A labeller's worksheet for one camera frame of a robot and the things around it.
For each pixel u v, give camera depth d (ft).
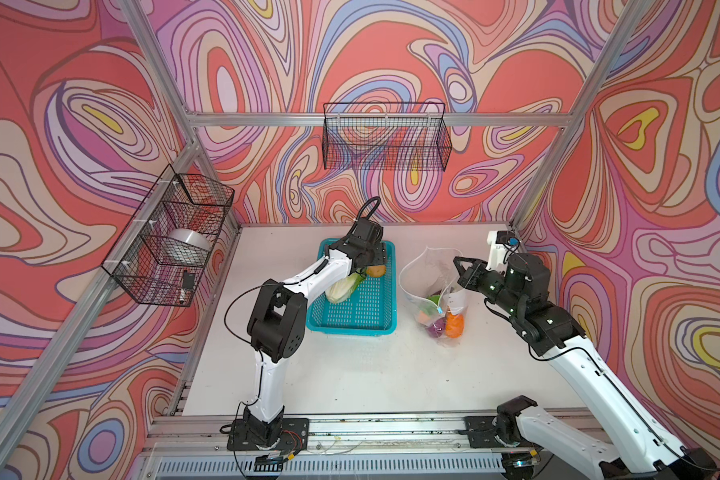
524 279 1.64
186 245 2.28
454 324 2.76
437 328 2.76
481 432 2.38
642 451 1.25
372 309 3.14
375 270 3.32
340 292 3.03
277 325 1.69
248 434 2.22
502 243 2.07
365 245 2.40
